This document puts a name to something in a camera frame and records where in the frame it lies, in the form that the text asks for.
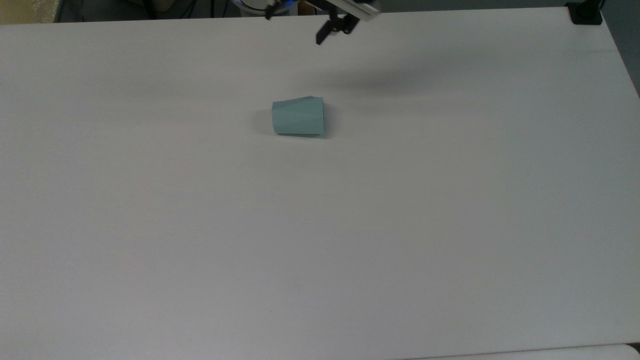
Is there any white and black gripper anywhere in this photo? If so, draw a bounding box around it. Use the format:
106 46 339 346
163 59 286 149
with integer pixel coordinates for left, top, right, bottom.
315 0 382 46

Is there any light teal paper cup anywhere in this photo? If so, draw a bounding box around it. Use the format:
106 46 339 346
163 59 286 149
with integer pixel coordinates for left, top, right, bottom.
271 96 326 137

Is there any yellow-brown board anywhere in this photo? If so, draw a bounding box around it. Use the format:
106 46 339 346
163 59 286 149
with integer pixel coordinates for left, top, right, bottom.
0 0 62 25

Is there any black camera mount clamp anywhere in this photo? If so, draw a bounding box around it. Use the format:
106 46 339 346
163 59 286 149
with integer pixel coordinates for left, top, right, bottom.
565 0 605 26

